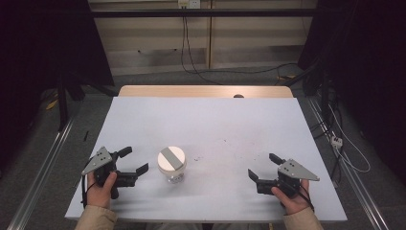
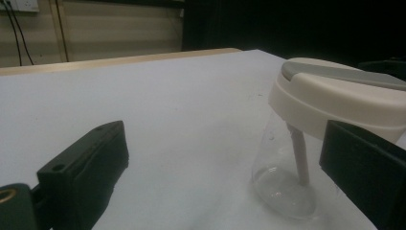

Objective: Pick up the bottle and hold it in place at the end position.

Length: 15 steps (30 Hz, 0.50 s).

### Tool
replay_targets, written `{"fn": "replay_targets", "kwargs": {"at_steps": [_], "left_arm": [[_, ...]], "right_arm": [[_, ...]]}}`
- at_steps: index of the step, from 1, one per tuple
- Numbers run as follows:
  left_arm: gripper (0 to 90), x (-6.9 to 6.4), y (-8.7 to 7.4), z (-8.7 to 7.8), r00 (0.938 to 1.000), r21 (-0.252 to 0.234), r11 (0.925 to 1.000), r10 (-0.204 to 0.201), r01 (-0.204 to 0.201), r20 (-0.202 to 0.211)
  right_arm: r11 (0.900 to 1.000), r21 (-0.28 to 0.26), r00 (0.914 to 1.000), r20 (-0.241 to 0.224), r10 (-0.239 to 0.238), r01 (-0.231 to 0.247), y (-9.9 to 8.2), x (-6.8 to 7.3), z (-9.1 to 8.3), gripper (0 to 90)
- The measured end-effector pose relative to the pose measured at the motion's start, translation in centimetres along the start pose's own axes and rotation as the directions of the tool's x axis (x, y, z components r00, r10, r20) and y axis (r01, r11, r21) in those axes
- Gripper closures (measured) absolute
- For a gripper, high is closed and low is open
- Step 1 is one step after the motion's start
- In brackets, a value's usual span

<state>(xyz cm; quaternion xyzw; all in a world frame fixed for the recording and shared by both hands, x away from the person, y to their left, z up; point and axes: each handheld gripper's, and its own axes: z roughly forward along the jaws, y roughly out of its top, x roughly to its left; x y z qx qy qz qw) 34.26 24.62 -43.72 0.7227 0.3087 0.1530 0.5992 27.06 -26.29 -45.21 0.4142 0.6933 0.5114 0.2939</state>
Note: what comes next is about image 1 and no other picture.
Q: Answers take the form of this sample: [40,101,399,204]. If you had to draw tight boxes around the person's left hand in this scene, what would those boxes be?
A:
[85,170,118,211]

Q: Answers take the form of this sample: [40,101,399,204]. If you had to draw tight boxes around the black cable from wall socket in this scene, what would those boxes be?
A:
[180,7,300,86]

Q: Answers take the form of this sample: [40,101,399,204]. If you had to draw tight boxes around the black curtain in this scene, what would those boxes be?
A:
[298,0,406,180]
[0,0,115,173]

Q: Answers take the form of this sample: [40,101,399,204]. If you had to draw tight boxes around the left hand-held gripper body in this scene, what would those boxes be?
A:
[80,146,139,200]

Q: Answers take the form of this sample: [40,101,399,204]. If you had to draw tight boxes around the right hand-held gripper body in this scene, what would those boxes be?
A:
[256,158,321,199]

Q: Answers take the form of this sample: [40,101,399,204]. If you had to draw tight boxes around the white wall socket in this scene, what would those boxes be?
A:
[177,0,202,10]

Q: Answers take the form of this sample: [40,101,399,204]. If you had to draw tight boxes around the person's right hand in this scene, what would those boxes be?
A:
[271,178,311,216]

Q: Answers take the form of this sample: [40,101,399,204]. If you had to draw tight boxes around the white cable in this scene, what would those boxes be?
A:
[327,103,372,174]

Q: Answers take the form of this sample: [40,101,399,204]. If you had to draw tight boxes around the white table cover sheet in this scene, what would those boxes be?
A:
[64,96,349,223]

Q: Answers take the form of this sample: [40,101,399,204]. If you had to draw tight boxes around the black metal stand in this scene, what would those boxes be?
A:
[56,71,70,132]

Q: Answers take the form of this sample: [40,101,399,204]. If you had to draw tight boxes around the aluminium floor rail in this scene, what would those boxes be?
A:
[306,97,391,230]
[7,118,75,230]

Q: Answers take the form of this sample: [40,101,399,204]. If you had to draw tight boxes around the white power strip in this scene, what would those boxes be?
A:
[330,135,344,150]

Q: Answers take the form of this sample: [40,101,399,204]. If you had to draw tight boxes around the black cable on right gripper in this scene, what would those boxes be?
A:
[298,184,316,213]

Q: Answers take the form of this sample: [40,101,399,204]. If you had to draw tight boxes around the black horizontal frame bar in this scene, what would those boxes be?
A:
[89,8,320,19]

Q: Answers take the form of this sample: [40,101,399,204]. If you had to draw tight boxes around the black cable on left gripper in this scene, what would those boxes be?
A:
[80,173,97,209]

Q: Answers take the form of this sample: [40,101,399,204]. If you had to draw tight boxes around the glass jar with white lid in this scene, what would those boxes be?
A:
[156,146,188,185]

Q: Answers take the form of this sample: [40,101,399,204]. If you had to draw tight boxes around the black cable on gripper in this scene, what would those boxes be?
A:
[298,184,316,213]
[80,173,97,209]

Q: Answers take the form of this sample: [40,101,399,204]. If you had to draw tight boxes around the bundle of black cables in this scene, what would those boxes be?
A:
[302,68,344,140]

